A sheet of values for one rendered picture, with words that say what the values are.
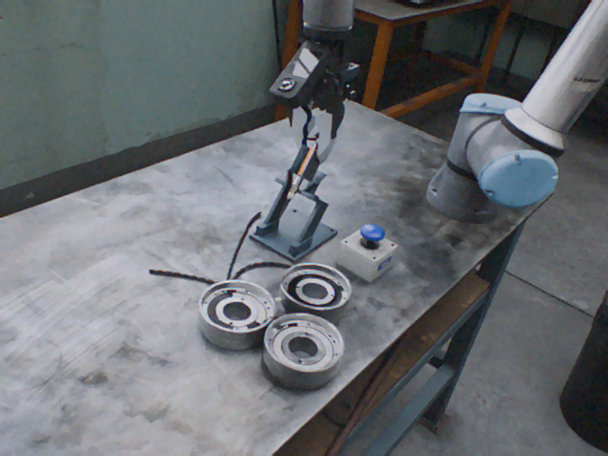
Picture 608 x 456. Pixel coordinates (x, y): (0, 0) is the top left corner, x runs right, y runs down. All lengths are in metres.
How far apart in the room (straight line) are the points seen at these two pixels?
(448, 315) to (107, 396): 0.82
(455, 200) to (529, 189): 0.19
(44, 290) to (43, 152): 1.63
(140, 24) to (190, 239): 1.68
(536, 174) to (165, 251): 0.61
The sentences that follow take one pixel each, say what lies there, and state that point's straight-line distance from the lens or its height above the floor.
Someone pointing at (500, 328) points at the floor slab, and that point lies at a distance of 2.30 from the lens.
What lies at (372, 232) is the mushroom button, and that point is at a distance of 0.95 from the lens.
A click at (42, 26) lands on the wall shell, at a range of 2.35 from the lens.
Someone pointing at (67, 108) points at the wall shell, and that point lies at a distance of 2.50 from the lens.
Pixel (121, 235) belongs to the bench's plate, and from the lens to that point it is 1.01.
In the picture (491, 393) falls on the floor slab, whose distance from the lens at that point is 2.04.
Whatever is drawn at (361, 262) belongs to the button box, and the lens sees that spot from 0.95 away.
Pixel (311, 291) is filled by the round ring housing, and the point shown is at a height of 0.81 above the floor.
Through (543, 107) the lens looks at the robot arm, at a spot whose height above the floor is 1.08.
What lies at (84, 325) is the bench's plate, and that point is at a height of 0.80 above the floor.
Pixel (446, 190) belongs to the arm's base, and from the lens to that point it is 1.20.
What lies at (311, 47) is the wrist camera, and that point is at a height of 1.12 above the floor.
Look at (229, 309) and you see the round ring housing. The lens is 0.85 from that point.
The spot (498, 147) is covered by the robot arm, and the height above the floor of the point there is 1.00.
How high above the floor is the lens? 1.39
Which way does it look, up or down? 33 degrees down
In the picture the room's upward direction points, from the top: 10 degrees clockwise
